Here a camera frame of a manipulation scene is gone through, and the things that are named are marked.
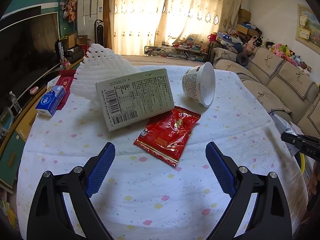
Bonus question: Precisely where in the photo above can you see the black bin with yellow rim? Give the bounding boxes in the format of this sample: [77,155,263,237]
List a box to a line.
[297,151,315,188]

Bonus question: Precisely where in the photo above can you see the artificial flower wall decoration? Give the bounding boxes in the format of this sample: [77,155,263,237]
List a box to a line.
[61,0,78,23]

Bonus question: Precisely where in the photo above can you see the beige sofa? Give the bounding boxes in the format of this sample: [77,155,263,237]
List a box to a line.
[211,46,320,140]

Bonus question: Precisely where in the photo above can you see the pile of colourful packets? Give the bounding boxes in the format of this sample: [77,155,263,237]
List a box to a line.
[0,200,15,228]

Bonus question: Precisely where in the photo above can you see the tall black box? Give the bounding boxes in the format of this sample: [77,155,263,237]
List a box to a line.
[55,40,66,65]

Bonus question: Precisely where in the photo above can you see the clear water bottle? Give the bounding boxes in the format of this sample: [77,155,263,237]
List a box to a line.
[9,91,22,114]

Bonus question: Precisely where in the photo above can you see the white yogurt cup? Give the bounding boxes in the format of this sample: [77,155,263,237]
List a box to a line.
[182,62,216,108]

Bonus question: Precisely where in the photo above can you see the glass coffee table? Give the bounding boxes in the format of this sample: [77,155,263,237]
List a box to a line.
[144,42,209,62]

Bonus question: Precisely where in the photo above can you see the blue tissue pack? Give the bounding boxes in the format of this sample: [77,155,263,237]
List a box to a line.
[35,85,66,117]

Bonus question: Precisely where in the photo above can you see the red snack packet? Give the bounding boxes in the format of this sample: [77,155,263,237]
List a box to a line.
[133,106,202,167]

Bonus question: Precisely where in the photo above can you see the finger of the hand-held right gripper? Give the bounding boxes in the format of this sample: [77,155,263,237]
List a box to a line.
[281,132,303,153]

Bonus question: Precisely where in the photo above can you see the white carton box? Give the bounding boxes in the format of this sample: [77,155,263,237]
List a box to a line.
[95,68,175,132]

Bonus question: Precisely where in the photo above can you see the pile of plush toys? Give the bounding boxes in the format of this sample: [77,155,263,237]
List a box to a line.
[241,21,313,77]

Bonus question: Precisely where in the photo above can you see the white standing air conditioner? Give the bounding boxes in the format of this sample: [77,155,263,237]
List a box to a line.
[76,0,105,48]

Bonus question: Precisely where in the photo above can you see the black tower fan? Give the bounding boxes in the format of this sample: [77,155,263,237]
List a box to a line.
[94,19,104,47]

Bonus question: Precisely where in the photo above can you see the black monitor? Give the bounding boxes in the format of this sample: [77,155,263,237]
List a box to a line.
[0,5,42,22]

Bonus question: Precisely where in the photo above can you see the star-print suitcase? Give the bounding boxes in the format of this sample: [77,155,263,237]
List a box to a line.
[217,32,237,46]

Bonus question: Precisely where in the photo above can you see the red envelope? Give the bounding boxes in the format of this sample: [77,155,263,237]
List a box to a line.
[55,69,77,110]

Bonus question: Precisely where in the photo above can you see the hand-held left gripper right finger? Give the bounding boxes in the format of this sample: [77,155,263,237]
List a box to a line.
[205,142,293,240]

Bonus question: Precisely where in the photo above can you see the open cardboard box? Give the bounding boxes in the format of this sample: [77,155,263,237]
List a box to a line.
[65,31,78,49]

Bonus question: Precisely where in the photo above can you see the yellow teal television cabinet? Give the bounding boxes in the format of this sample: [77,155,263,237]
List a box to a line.
[0,57,85,194]

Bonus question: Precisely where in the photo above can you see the dark round cushion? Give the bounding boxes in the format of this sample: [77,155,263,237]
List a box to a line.
[236,51,249,65]

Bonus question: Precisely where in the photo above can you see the black storage box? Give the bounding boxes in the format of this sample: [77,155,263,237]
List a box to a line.
[64,45,84,62]

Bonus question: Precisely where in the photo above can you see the large white foam net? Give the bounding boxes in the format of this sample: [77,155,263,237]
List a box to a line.
[71,43,140,110]

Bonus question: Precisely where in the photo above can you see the beige embroidered curtains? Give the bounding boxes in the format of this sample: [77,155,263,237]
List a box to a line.
[104,0,244,55]

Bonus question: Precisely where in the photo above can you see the person's right hand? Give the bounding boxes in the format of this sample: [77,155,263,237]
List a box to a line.
[309,161,320,198]

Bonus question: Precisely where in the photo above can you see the clear plastic bag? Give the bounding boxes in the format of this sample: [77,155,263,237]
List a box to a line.
[271,114,304,155]

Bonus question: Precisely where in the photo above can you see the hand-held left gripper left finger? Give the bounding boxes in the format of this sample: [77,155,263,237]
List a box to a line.
[26,142,116,240]

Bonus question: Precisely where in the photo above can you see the framed floral painting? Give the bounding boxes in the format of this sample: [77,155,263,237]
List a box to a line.
[296,4,320,48]

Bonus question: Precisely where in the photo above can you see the flat screen television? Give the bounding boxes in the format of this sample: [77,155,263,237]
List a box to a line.
[0,11,60,100]

